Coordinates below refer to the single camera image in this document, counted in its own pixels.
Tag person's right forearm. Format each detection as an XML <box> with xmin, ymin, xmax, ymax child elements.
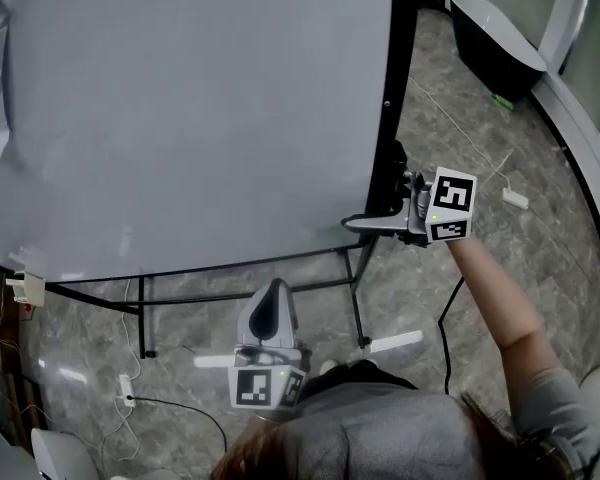
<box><xmin>444</xmin><ymin>235</ymin><xmax>554</xmax><ymax>374</ymax></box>

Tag white power strip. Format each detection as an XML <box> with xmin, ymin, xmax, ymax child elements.
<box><xmin>501</xmin><ymin>186</ymin><xmax>531</xmax><ymax>211</ymax></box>
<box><xmin>117</xmin><ymin>373</ymin><xmax>138</xmax><ymax>409</ymax></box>

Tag grey folding table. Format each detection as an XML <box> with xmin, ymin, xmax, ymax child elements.
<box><xmin>0</xmin><ymin>0</ymin><xmax>422</xmax><ymax>364</ymax></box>

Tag white rounded fixture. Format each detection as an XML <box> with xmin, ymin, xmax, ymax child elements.
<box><xmin>30</xmin><ymin>427</ymin><xmax>101</xmax><ymax>480</ymax></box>

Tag person's left forearm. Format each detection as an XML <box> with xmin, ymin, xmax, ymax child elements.
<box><xmin>237</xmin><ymin>409</ymin><xmax>294</xmax><ymax>452</ymax></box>

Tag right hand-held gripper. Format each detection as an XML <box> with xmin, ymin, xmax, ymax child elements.
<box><xmin>341</xmin><ymin>139</ymin><xmax>478</xmax><ymax>248</ymax></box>

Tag black power cable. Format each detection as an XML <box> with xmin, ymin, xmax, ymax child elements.
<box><xmin>437</xmin><ymin>276</ymin><xmax>466</xmax><ymax>397</ymax></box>
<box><xmin>128</xmin><ymin>395</ymin><xmax>230</xmax><ymax>452</ymax></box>

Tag white-framed glass partition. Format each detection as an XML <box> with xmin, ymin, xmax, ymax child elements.
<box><xmin>529</xmin><ymin>0</ymin><xmax>600</xmax><ymax>314</ymax></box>

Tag person's grey sweater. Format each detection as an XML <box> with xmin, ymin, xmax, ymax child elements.
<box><xmin>279</xmin><ymin>367</ymin><xmax>600</xmax><ymax>480</ymax></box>

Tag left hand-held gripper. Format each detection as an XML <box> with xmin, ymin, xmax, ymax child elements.
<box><xmin>227</xmin><ymin>277</ymin><xmax>313</xmax><ymax>411</ymax></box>

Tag black white bathtub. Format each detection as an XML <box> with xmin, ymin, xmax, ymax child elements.
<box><xmin>448</xmin><ymin>0</ymin><xmax>549</xmax><ymax>104</ymax></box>

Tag person's black trousers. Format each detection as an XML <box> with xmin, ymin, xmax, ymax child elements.
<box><xmin>299</xmin><ymin>359</ymin><xmax>420</xmax><ymax>404</ymax></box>

